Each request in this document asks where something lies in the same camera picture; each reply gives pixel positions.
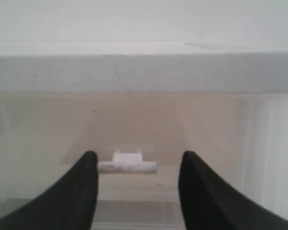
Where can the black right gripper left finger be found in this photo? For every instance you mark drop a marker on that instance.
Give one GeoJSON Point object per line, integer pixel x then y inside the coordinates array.
{"type": "Point", "coordinates": [69, 204]}

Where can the white plastic drawer cabinet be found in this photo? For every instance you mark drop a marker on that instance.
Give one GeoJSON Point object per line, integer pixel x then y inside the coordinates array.
{"type": "Point", "coordinates": [142, 67]}

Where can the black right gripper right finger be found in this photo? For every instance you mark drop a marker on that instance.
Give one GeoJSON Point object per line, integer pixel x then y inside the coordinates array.
{"type": "Point", "coordinates": [209, 203]}

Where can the clear drawer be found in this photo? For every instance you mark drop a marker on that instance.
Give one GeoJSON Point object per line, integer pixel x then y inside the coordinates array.
{"type": "Point", "coordinates": [139, 139]}

